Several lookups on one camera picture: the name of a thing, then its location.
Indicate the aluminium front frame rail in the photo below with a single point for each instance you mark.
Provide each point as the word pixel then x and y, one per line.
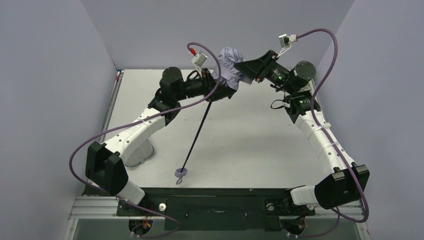
pixel 105 207

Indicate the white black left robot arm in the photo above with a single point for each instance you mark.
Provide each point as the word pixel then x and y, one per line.
pixel 106 162

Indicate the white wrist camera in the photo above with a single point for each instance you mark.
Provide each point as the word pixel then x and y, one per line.
pixel 286 43
pixel 198 60

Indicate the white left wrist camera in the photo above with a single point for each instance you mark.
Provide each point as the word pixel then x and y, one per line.
pixel 198 60

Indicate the black and lilac folding umbrella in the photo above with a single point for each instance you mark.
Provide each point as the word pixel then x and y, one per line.
pixel 228 68

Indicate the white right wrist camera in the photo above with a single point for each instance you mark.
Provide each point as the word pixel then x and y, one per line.
pixel 286 43

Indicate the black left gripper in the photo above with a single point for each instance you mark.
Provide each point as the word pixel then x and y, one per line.
pixel 218 91

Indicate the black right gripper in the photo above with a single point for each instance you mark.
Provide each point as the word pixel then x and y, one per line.
pixel 265 67

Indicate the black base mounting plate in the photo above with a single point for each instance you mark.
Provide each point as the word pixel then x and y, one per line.
pixel 239 213

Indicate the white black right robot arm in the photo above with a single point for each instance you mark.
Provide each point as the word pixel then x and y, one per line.
pixel 345 179

